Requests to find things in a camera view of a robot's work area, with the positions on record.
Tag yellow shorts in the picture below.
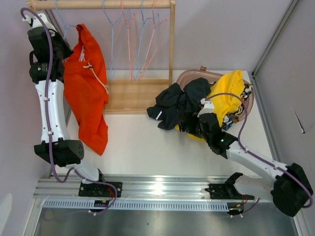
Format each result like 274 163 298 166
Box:
176 69 252 131

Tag camouflage orange black shorts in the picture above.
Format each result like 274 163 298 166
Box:
208 81 254 120

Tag blue wire hanger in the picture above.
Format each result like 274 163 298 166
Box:
133 0 161 81
102 0 131 81
54 0 80 39

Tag pink wire hanger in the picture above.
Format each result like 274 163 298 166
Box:
133 0 170 80
121 0 133 81

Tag blue orange patterned shorts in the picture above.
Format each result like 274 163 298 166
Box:
221 107 245 131

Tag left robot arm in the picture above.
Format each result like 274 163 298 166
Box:
28 27 107 197

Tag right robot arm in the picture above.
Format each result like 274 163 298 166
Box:
180 113 314 217

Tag pink plastic basket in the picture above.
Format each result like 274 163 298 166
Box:
176 66 254 115

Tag wooden clothes rack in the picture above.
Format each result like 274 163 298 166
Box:
27 0 176 115

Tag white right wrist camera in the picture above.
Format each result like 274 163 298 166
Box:
197 98 215 118

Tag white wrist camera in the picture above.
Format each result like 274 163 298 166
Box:
197 98 215 118
22 13 57 31

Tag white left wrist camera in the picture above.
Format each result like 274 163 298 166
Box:
22 13 57 31

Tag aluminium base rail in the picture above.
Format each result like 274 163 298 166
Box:
33 173 274 204

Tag white slotted cable duct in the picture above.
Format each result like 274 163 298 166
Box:
43 199 229 212

